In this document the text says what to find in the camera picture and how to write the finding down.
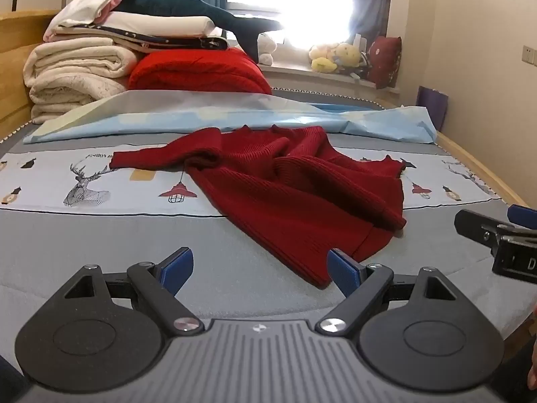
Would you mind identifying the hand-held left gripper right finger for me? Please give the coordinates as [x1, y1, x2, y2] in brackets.
[315, 249, 461, 335]

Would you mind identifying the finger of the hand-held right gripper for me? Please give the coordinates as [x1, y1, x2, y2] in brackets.
[455, 209, 510, 246]
[507, 204, 537, 231]

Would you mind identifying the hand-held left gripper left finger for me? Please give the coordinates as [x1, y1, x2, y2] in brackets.
[62, 248, 205, 336]

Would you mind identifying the red knitted sweater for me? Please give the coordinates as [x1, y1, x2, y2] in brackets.
[110, 125, 408, 289]

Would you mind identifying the purple bag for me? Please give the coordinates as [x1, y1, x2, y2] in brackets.
[416, 86, 449, 132]

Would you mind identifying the light blue sheet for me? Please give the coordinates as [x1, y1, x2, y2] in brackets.
[23, 90, 439, 146]

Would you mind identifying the red printed pillow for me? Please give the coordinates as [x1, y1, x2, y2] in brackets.
[366, 36, 403, 90]

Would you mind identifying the red folded blanket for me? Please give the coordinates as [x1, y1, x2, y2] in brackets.
[128, 47, 273, 95]

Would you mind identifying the yellow and blue plush doll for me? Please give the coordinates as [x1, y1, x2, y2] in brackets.
[331, 43, 362, 69]

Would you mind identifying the small yellow plush toy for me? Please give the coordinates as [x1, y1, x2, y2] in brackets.
[311, 56, 339, 73]

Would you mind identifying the cream folded quilt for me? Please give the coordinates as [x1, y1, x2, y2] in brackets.
[22, 37, 140, 125]

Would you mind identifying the navy patterned folded blanket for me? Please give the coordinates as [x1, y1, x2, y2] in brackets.
[54, 24, 230, 54]

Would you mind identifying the white plush toy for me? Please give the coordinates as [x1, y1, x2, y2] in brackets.
[257, 33, 276, 66]

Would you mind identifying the white folded duvet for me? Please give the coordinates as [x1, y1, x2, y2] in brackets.
[56, 11, 224, 38]

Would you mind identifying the dark teal shark plush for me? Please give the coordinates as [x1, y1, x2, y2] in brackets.
[110, 0, 285, 64]

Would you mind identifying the white and pink cloth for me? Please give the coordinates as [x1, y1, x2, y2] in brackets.
[43, 0, 123, 43]

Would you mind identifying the wooden bed frame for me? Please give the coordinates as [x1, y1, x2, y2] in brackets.
[435, 131, 530, 210]

